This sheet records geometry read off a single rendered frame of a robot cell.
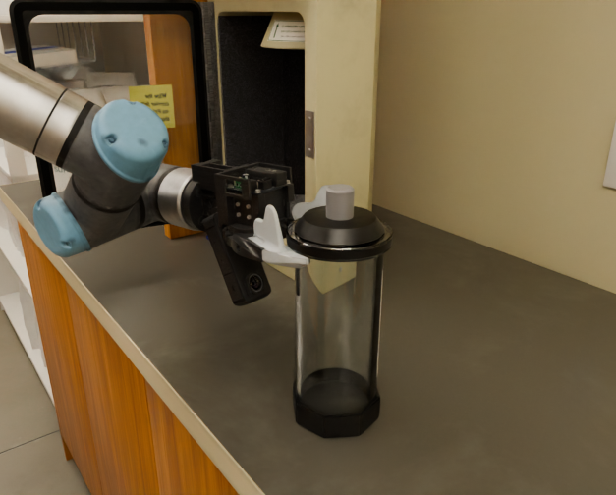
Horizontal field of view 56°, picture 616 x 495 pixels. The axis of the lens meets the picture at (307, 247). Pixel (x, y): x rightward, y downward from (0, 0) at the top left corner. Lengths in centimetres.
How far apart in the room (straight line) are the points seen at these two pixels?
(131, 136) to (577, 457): 56
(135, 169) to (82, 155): 5
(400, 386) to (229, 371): 22
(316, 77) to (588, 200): 52
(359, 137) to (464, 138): 36
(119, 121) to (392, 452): 44
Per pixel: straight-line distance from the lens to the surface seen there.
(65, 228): 69
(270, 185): 64
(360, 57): 90
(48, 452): 223
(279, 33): 96
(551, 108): 112
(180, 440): 89
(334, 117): 88
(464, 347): 84
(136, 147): 59
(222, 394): 73
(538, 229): 116
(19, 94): 62
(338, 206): 57
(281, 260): 57
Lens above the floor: 137
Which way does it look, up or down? 22 degrees down
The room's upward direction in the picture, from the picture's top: straight up
